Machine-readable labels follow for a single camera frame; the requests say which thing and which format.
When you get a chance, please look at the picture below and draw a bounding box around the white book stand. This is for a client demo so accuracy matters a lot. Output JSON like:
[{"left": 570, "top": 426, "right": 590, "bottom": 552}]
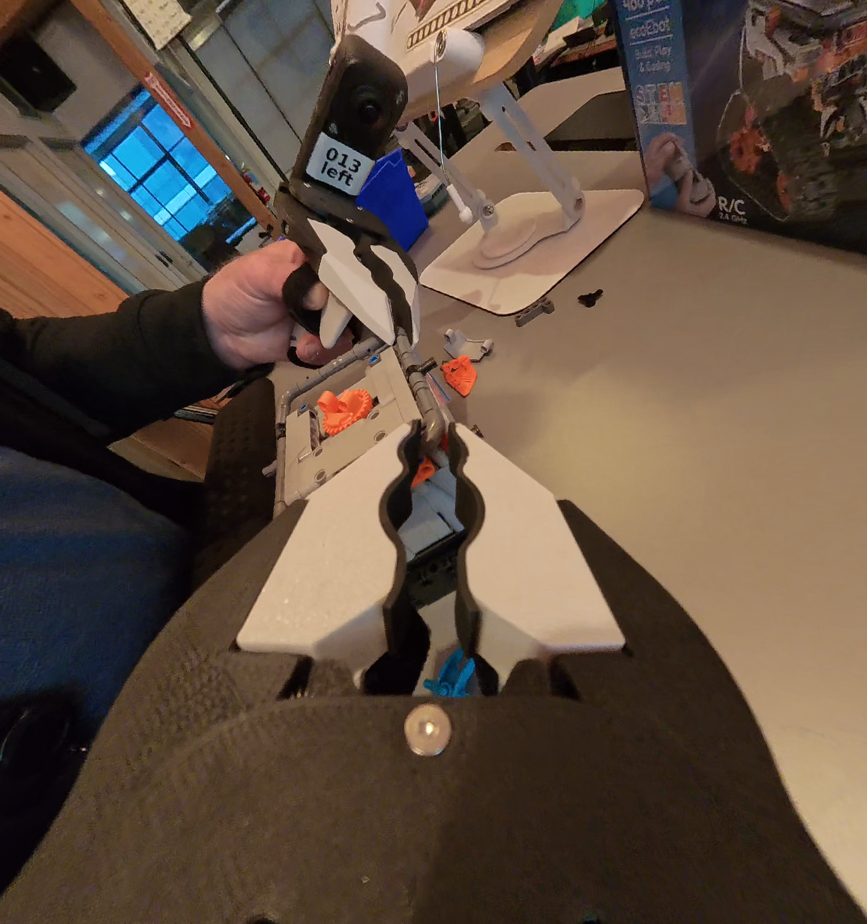
[{"left": 328, "top": 0, "right": 647, "bottom": 319}]

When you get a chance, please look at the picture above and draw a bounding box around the blue plastic bin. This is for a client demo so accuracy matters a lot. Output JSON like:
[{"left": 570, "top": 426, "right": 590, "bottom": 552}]
[{"left": 354, "top": 148, "right": 430, "bottom": 254}]

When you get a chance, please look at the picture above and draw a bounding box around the person's left forearm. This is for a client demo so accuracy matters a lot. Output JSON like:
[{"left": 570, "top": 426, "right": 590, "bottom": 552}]
[{"left": 0, "top": 274, "right": 275, "bottom": 463}]

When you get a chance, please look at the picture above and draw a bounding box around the orange wedge panel piece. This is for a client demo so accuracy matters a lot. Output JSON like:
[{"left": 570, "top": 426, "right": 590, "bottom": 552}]
[{"left": 440, "top": 355, "right": 478, "bottom": 398}]

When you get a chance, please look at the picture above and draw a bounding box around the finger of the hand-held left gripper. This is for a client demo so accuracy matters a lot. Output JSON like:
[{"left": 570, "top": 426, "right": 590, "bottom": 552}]
[
  {"left": 361, "top": 242, "right": 422, "bottom": 349},
  {"left": 308, "top": 218, "right": 398, "bottom": 345}
]

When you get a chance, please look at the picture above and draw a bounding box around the grey bent pipe piece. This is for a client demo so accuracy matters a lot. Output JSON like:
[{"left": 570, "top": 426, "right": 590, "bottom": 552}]
[{"left": 393, "top": 328, "right": 449, "bottom": 456}]

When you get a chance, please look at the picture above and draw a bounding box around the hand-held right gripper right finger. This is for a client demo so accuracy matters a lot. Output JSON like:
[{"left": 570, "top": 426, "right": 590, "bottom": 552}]
[{"left": 446, "top": 423, "right": 626, "bottom": 693}]

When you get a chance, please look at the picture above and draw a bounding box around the wall calendar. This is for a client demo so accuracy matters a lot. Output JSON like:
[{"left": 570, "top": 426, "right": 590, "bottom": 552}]
[{"left": 119, "top": 0, "right": 192, "bottom": 51}]

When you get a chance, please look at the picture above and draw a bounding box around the grey building block model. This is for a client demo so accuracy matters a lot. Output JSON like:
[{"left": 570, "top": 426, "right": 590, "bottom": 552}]
[{"left": 263, "top": 334, "right": 488, "bottom": 615}]

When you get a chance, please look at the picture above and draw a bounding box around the grey curved panel piece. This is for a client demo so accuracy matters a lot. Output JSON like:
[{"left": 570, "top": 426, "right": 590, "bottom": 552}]
[{"left": 444, "top": 328, "right": 493, "bottom": 362}]

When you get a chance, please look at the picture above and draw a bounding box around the black studded armrest pad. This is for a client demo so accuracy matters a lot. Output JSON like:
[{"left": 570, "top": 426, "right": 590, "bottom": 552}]
[{"left": 201, "top": 375, "right": 279, "bottom": 586}]

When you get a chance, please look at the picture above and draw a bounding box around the turquoise plastic tool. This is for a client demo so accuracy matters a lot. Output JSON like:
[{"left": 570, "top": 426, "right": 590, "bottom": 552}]
[{"left": 422, "top": 646, "right": 475, "bottom": 697}]

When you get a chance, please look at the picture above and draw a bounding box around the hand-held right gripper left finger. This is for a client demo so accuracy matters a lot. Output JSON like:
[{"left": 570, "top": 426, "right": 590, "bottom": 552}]
[{"left": 235, "top": 423, "right": 432, "bottom": 693}]

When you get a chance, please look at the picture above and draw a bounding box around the wooden post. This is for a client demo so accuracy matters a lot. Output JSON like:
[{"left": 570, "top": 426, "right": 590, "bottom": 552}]
[{"left": 65, "top": 0, "right": 279, "bottom": 228}]

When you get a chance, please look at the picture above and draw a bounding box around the toy kit cardboard box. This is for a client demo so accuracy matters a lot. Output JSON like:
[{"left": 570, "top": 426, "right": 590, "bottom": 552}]
[{"left": 610, "top": 0, "right": 867, "bottom": 261}]

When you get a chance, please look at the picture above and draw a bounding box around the blue window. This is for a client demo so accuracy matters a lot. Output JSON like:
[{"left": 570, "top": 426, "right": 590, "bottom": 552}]
[{"left": 83, "top": 101, "right": 235, "bottom": 243}]

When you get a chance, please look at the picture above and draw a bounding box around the person's left hand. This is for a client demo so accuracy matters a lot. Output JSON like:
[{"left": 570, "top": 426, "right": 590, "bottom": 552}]
[{"left": 202, "top": 240, "right": 331, "bottom": 372}]

